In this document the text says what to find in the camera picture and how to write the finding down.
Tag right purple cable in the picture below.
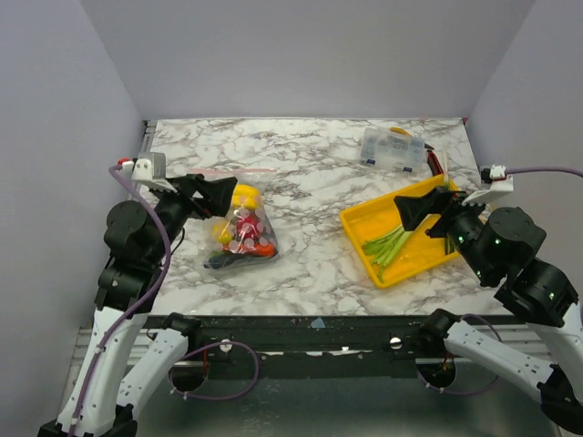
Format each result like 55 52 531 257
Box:
416 166 583 396

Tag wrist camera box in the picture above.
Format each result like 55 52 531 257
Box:
462 165 514 206
132 152 167 183

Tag purple toy eggplant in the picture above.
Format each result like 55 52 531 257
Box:
203 252 253 269

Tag black mounting base bar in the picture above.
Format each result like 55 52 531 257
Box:
175 316 449 381

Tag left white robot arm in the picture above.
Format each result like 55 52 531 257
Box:
38 166 237 436

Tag red toy tomato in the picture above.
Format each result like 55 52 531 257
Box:
235 215 264 241

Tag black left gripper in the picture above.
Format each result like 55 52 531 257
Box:
149 170 236 263

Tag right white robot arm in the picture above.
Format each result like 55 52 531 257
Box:
394 187 582 435

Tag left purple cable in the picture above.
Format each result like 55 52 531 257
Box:
67 163 261 437

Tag yellow toy banana bunch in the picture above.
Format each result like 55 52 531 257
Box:
231 184 263 211

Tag clear zip top bag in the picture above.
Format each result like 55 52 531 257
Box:
190 168 280 271

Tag green toy celery stalks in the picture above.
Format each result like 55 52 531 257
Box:
362 226 412 282

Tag red black pliers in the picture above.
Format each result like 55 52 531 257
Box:
425 146 445 176

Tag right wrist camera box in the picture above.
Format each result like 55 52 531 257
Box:
462 165 514 206

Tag purple cable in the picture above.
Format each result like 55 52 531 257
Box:
416 166 583 396
67 163 261 437

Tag clear plastic organizer box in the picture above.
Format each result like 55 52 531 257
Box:
359 127 427 173

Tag yellow plastic tray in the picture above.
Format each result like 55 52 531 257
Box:
340 175 457 289

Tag yellow handled tool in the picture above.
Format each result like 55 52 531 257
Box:
389 127 411 137

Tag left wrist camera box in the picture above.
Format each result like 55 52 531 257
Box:
132 152 167 183

